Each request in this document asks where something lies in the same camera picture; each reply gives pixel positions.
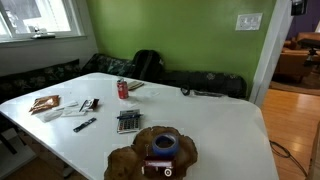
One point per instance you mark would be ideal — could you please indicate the blue tape roll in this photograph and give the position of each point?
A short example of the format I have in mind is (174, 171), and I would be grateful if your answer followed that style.
(173, 149)

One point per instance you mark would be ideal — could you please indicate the black sunglasses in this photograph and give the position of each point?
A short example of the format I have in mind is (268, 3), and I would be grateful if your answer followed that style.
(185, 90)

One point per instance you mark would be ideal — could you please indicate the white paper sheet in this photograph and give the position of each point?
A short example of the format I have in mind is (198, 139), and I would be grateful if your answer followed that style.
(135, 85)

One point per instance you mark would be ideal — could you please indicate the black backpack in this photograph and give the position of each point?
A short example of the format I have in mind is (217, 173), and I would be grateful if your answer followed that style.
(147, 65)

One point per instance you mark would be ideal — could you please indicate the red soda can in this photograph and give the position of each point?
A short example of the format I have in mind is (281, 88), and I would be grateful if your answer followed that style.
(122, 90)

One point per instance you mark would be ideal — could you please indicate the grey calculator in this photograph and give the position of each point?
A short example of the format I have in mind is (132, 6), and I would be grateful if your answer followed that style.
(128, 124)

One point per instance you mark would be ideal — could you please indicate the long dark floral cushion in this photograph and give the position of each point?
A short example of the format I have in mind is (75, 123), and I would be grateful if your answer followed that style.
(206, 82)

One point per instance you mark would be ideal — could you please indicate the clear plastic bag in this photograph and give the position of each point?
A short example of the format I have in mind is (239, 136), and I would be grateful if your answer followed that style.
(208, 94)

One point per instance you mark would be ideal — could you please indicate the short dark floral cushion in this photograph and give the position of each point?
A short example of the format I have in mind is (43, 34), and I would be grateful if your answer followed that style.
(108, 65)

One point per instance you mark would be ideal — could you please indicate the dark snack packet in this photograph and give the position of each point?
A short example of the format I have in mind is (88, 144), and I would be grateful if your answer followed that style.
(90, 104)

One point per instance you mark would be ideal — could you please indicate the red toy wagon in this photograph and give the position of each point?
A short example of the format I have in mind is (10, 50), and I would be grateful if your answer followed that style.
(156, 164)

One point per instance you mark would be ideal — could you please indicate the black marker pen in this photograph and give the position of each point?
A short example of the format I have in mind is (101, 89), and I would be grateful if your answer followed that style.
(84, 124)

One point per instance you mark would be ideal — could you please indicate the white flat packet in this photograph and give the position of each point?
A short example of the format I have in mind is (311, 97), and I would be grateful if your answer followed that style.
(74, 113)

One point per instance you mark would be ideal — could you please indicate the white long packet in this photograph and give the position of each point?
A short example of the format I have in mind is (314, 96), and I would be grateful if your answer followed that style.
(66, 105)

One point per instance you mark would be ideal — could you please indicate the white plastic packet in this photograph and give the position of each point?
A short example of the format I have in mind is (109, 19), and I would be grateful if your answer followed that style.
(51, 115)

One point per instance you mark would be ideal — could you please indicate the brown paper packet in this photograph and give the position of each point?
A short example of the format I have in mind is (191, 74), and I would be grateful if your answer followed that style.
(45, 102)

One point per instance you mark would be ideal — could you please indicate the dark floral window-side cushion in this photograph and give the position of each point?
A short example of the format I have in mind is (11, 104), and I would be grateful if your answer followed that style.
(36, 78)

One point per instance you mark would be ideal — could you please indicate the small device on sill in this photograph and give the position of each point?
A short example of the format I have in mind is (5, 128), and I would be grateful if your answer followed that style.
(42, 34)

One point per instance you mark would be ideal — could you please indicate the brown leather sofa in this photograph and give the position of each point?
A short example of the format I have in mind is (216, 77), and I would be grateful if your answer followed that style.
(295, 58)

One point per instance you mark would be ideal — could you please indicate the white framed window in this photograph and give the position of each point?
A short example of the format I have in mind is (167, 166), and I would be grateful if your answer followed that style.
(36, 16)

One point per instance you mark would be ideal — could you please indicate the black tripod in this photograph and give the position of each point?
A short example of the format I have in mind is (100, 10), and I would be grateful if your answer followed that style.
(311, 55)

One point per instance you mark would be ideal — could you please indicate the white light switch plate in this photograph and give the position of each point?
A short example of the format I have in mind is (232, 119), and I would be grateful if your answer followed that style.
(248, 21)

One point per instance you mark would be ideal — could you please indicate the black wall-mounted box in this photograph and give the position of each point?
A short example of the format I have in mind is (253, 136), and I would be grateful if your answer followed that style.
(298, 6)

